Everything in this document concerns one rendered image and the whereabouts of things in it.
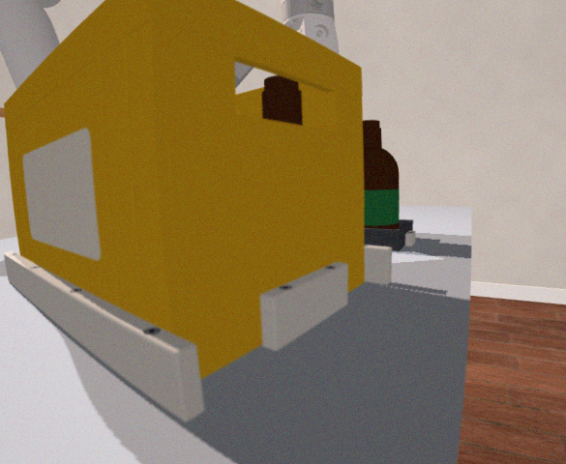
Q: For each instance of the brown bottle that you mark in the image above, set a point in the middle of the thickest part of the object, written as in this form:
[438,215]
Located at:
[381,176]
[282,100]

